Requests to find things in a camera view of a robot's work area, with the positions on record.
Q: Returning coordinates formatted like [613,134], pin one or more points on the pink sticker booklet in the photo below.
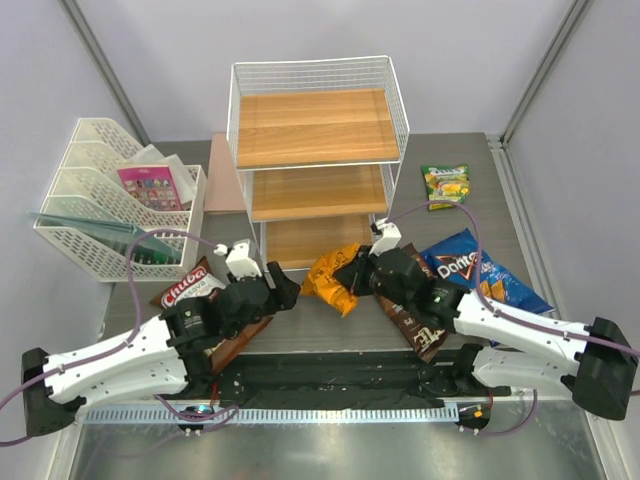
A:
[152,185]

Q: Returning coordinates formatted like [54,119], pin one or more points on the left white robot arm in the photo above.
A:
[167,356]

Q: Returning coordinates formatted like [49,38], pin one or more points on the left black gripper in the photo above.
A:
[283,295]

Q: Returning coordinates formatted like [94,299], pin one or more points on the top wooden shelf board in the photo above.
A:
[322,127]

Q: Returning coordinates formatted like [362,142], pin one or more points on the left aluminium frame post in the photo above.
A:
[80,24]

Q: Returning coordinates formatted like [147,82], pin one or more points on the white wire shelf rack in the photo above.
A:
[299,76]

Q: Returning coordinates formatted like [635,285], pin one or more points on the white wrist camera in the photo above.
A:
[387,236]
[240,259]

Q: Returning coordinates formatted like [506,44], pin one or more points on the pink flat board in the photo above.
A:
[223,193]

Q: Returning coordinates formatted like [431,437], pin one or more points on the white plastic file organizer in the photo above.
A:
[86,183]

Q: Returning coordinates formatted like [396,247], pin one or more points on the blue Doritos chips bag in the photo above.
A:
[454,258]

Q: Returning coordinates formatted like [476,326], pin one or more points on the green yellow snack bag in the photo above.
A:
[446,183]

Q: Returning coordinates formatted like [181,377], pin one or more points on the white slotted cable duct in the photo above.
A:
[156,414]

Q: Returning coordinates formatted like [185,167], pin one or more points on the green translucent folder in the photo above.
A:
[116,235]

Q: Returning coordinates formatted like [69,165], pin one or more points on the orange honey dijon chips bag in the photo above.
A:
[320,281]

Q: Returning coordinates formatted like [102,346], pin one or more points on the right aluminium frame post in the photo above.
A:
[552,55]

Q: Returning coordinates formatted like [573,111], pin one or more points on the brown Kettle sea salt bag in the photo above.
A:
[424,341]

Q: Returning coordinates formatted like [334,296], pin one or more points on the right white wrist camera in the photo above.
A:
[387,236]

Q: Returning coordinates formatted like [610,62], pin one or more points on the brown Chuba cassava chips bag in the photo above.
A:
[200,281]

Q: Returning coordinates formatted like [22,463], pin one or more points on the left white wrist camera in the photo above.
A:
[240,259]

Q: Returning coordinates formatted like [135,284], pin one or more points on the black base mat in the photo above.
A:
[339,381]

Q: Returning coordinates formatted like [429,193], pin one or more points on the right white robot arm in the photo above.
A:
[591,364]

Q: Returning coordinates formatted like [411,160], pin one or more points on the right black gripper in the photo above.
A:
[352,277]

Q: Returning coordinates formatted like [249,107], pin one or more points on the aluminium frame post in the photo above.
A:
[552,55]
[80,24]

